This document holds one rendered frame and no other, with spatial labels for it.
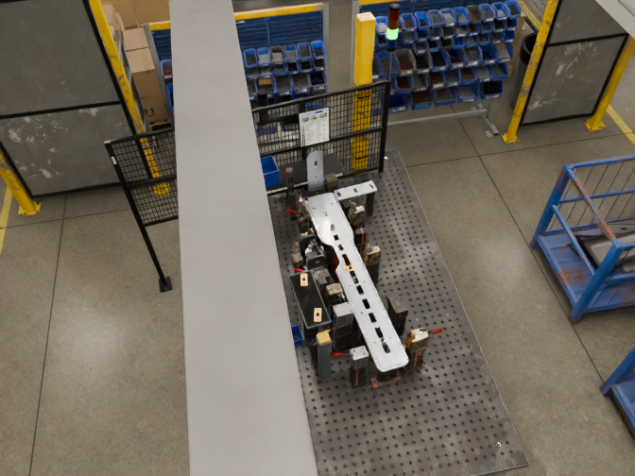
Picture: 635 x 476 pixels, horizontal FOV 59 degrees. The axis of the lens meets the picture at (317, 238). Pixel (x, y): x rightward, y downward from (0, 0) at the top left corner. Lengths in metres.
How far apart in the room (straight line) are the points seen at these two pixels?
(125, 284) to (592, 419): 3.69
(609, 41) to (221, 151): 5.33
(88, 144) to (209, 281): 4.66
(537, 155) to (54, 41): 4.37
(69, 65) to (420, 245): 2.93
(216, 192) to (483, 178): 5.00
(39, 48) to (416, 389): 3.53
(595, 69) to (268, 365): 5.65
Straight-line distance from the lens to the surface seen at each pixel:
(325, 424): 3.35
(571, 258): 4.98
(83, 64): 4.77
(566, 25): 5.54
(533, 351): 4.58
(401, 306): 3.34
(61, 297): 5.10
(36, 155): 5.40
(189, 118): 0.82
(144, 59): 5.99
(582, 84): 6.11
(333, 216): 3.78
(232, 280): 0.62
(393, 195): 4.37
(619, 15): 1.20
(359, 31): 3.74
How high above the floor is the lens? 3.83
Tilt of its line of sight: 51 degrees down
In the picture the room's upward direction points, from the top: 2 degrees counter-clockwise
